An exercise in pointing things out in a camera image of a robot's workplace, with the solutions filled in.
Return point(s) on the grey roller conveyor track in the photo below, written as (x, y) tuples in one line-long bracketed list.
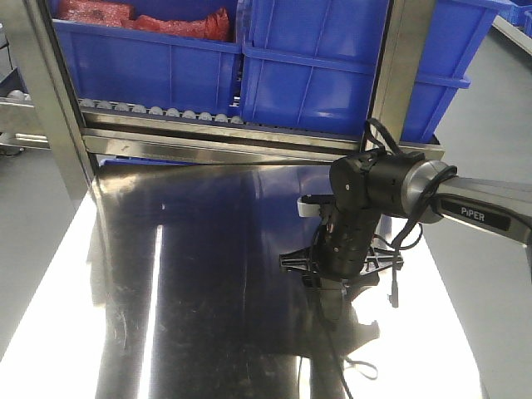
[(158, 111)]

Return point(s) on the stainless steel rack frame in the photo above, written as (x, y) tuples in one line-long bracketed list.
[(77, 135)]

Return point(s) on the grey brake pad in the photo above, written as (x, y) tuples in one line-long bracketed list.
[(331, 297)]

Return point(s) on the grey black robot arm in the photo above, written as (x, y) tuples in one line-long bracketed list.
[(378, 198)]

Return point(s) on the blue plastic bin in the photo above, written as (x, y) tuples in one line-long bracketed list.
[(149, 68), (311, 64)]

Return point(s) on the left blue plastic bin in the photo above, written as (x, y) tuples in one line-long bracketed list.
[(149, 68)]

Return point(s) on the grey camera on gripper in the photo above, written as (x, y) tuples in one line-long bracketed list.
[(314, 205)]

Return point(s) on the red bagged parts in bin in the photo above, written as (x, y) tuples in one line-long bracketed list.
[(214, 26)]

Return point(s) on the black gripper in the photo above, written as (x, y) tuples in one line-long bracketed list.
[(343, 245)]

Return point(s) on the right blue plastic bin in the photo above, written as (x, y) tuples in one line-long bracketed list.
[(311, 64)]

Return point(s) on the lower blue bin under table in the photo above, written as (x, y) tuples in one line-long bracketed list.
[(125, 160)]

